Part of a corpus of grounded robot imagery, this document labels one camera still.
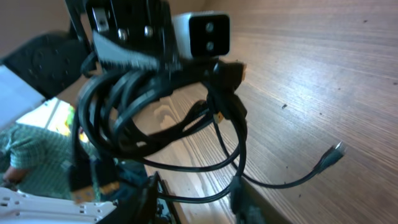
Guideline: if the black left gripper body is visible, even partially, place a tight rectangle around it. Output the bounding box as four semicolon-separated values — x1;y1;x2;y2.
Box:
65;0;174;71

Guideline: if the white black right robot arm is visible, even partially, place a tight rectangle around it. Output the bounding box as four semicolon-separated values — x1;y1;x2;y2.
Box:
1;174;289;224

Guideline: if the black thin usb cable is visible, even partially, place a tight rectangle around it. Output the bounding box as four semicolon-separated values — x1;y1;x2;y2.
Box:
211;118;346;190

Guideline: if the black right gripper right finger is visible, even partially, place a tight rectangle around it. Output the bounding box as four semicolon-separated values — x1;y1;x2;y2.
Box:
229;177;292;224

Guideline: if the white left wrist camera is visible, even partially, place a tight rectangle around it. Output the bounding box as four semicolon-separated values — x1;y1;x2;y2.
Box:
172;11;231;59

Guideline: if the black cable bundle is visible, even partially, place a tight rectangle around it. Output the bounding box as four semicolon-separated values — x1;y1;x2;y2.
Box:
68;58;249;206

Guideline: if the person in green shirt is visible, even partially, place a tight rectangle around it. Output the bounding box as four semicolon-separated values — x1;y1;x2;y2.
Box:
0;123;100;200

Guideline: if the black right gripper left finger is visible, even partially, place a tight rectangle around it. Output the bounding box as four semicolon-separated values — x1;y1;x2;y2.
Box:
97;172;180;224

